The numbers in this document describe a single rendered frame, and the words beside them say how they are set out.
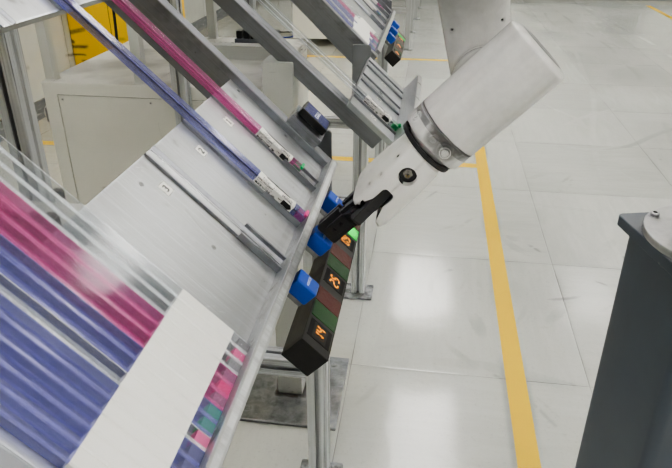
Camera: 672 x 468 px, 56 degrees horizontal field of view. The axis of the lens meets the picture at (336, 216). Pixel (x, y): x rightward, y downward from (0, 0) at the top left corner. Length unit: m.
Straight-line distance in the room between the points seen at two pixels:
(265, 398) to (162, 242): 1.03
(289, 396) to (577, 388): 0.71
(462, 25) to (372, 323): 1.21
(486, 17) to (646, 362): 0.50
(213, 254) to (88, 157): 1.44
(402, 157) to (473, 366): 1.09
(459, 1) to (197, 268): 0.41
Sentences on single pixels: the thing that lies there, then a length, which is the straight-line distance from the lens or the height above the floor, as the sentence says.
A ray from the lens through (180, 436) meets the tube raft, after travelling 0.50.
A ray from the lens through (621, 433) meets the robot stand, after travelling 1.05.
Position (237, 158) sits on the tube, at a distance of 0.79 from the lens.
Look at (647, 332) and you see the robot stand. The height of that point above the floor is 0.58.
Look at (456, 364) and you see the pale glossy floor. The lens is 1.74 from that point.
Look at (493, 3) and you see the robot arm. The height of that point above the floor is 0.98.
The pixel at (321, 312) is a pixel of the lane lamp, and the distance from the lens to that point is 0.75.
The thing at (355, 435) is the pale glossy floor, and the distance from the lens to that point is 1.53.
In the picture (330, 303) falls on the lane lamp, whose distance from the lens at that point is 0.77.
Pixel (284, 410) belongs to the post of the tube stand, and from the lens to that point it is 1.58.
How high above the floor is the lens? 1.09
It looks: 27 degrees down
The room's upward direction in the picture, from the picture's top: straight up
